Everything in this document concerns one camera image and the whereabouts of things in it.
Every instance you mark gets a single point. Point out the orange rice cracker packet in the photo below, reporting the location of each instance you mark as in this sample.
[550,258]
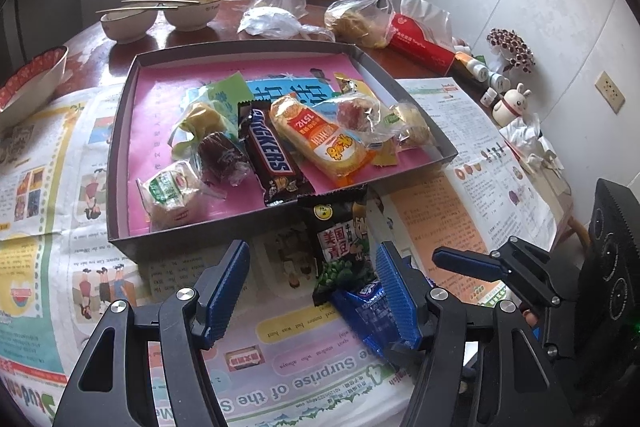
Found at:
[320,142]

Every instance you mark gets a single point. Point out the round pastry green label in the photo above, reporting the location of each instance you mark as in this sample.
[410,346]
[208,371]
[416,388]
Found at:
[167,192]

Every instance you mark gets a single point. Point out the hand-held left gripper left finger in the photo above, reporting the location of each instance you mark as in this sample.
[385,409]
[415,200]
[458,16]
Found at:
[227,292]

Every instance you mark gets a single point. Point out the yellow cartoon snack packet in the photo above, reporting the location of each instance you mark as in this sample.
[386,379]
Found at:
[385,155]

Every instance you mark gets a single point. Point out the pink pastry clear wrapper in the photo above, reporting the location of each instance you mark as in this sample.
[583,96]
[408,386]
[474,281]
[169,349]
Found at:
[352,113]

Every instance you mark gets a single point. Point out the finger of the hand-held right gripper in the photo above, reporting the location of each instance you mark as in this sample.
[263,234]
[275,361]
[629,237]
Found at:
[470,264]

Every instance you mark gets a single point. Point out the red patterned bowl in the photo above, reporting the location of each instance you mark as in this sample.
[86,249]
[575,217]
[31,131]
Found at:
[30,87]

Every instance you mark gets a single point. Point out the black green pea packet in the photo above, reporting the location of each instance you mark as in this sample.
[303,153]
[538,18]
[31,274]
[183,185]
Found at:
[340,237]

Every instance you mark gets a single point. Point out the blue cookie packet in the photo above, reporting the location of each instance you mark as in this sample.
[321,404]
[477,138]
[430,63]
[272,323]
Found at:
[365,312]

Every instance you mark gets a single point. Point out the pink and blue book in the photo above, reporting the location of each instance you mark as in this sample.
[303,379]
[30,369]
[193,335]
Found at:
[150,122]

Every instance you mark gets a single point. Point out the small orange white bottle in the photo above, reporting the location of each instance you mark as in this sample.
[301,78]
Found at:
[472,67]

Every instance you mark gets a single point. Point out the white bowl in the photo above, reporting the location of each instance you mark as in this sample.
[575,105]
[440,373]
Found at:
[192,14]
[127,27]

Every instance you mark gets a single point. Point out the red tissue pack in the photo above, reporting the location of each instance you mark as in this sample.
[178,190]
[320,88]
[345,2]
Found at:
[420,37]

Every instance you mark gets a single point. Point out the colourful newspaper spread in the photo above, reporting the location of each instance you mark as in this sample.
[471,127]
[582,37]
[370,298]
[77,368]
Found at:
[50,207]

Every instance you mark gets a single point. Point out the yellow cake green wrapper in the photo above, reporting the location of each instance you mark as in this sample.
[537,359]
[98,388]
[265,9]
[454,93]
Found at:
[202,117]

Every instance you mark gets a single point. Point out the grey cardboard box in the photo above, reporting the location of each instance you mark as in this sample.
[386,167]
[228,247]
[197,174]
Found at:
[210,237]

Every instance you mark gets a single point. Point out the wall outlet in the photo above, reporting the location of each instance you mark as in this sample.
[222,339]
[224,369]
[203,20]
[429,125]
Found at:
[610,92]

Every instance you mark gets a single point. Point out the brown chocolate bar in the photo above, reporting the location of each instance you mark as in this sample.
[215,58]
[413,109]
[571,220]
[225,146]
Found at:
[270,157]

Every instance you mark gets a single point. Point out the brown white flower ornament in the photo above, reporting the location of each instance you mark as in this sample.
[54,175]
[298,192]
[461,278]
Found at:
[510,47]

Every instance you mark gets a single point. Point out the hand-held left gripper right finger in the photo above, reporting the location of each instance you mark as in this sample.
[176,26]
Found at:
[397,302]

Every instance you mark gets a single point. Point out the white rabbit figurine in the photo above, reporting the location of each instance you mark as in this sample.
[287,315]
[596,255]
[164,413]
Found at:
[510,104]

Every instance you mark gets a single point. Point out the person's right hand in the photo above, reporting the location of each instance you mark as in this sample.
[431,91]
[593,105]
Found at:
[529,314]

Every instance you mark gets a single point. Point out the plastic bag of yellow pastries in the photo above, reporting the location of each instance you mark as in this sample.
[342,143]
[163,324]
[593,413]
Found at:
[357,19]

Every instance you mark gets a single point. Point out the crumpled white tissue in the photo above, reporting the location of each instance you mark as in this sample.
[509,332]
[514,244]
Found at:
[530,147]

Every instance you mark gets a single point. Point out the dark brown cake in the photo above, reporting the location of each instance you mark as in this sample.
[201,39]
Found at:
[220,154]

